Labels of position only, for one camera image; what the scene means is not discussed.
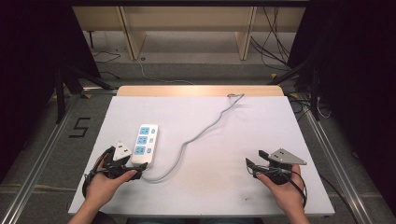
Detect black metal stand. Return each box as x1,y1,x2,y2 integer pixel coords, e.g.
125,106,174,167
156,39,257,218
266,57,322,121
54,65,114,125

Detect thin black floor cable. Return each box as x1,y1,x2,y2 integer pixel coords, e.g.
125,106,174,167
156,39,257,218
92,49,122,80

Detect white floor cable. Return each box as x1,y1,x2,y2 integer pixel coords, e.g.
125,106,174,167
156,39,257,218
135,58,194,86

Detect white power strip blue sockets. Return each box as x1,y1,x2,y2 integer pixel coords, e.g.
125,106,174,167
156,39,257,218
130,123,160,166

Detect person's left hand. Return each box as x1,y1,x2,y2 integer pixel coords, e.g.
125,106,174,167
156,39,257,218
84,156,138,208

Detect dark curtain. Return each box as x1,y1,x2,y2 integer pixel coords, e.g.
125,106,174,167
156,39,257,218
288,0,396,216
0,0,102,185

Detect light wooden shelf unit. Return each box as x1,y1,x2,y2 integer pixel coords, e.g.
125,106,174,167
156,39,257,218
72,6,306,62

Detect grey power strip cable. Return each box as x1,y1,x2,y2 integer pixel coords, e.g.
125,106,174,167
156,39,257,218
140,92,246,183

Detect white table mat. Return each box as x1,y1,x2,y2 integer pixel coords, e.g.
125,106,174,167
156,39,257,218
67,94,336,218

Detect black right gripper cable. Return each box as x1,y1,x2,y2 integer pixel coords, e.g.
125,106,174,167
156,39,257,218
288,170,360,224

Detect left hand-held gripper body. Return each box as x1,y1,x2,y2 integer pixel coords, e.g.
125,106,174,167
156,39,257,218
102,141,134,180

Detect bundle of black floor cables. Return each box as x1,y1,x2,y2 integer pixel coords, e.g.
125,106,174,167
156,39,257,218
249,6,293,69

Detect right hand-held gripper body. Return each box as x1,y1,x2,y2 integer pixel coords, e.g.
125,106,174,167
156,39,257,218
262,147,308,185

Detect aluminium floor rail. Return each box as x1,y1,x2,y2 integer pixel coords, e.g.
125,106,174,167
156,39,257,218
0,92,84,224
303,106,376,224

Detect person's right hand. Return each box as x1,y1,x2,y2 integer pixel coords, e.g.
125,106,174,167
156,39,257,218
255,163,308,217

